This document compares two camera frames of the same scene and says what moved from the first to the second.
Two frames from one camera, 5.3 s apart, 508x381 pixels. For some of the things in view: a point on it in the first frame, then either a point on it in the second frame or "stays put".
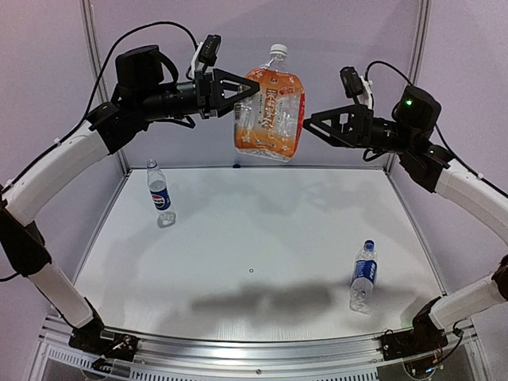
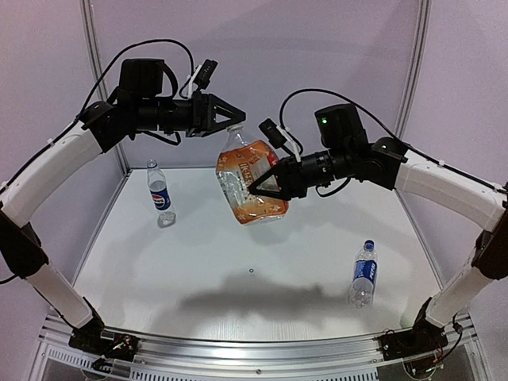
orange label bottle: [269, 126] → [241, 160]
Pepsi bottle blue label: [159, 194] stays put
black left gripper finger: [230, 103] → [220, 125]
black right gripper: [367, 126] → [290, 178]
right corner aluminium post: [423, 13] stays put
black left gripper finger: [253, 84] → [215, 101]
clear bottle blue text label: [364, 277] stays put
